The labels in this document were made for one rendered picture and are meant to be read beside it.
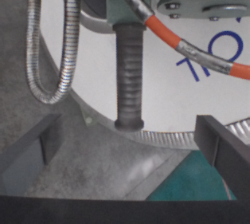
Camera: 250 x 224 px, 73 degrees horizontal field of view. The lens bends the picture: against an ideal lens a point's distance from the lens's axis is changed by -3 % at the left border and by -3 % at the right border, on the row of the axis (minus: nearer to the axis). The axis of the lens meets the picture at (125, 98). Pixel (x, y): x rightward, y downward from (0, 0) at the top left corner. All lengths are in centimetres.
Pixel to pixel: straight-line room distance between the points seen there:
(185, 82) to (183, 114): 7
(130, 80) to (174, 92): 19
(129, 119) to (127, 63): 7
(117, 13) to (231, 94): 23
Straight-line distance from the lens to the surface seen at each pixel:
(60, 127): 16
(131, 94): 22
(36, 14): 32
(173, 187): 163
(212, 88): 35
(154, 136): 47
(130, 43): 21
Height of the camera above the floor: 99
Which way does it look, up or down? 49 degrees down
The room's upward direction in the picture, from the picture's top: 70 degrees clockwise
